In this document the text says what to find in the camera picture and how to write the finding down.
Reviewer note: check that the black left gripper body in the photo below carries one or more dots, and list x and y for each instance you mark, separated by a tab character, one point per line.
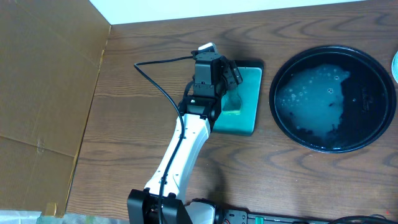
234	73

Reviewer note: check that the green yellow sponge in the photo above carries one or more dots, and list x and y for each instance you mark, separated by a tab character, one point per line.
231	102

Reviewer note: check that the white plate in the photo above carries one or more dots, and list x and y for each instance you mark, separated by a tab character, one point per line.
394	67

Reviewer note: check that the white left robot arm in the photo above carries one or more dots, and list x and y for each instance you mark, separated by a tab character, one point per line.
162	200

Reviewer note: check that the black rectangular water tray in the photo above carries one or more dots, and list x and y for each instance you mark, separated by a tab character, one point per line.
249	91

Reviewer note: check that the round black tray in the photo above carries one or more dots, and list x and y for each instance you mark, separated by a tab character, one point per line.
333	99

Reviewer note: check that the brown cardboard panel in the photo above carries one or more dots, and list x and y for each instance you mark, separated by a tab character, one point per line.
51	55

